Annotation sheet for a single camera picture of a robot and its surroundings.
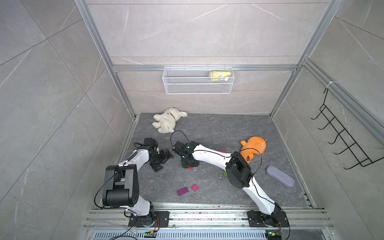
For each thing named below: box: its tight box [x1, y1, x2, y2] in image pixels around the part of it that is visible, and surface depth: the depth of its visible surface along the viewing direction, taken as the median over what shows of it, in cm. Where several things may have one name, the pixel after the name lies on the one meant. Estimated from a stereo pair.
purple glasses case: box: [265, 165, 295, 188], surface depth 87 cm
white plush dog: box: [152, 107, 188, 134], surface depth 109 cm
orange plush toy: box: [240, 136, 267, 164], surface depth 96 cm
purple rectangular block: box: [177, 186, 189, 197], surface depth 84 cm
